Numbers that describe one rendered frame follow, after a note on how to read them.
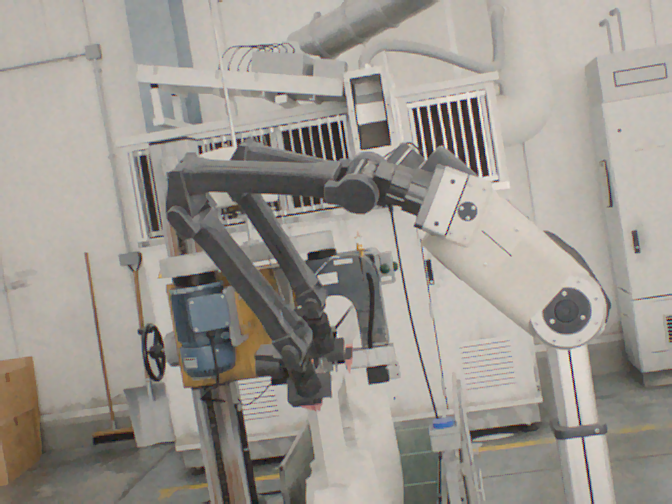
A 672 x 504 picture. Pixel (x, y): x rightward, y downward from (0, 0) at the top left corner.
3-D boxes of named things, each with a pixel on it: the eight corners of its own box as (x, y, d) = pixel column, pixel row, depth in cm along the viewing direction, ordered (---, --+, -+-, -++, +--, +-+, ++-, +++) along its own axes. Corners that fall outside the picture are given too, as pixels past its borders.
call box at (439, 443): (461, 448, 248) (457, 427, 248) (432, 452, 249) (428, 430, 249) (460, 440, 256) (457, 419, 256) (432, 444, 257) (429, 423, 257)
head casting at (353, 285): (389, 345, 262) (372, 243, 260) (305, 357, 265) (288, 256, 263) (394, 329, 292) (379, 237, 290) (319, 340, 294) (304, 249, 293)
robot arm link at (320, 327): (324, 320, 240) (328, 307, 245) (299, 322, 242) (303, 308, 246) (330, 340, 244) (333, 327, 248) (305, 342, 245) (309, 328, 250)
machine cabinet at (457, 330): (553, 431, 527) (497, 70, 516) (174, 481, 554) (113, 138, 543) (533, 388, 642) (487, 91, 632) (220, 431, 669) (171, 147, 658)
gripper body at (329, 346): (309, 347, 253) (303, 326, 249) (345, 342, 252) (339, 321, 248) (308, 362, 248) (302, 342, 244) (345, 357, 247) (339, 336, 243)
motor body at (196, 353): (231, 374, 247) (215, 283, 245) (177, 381, 248) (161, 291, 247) (243, 363, 262) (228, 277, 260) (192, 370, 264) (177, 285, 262)
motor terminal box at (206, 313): (232, 335, 243) (225, 292, 242) (195, 343, 239) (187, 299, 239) (226, 332, 250) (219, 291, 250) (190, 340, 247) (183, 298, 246)
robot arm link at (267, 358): (294, 350, 192) (307, 324, 198) (244, 345, 195) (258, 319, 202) (303, 392, 199) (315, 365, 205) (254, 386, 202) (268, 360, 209)
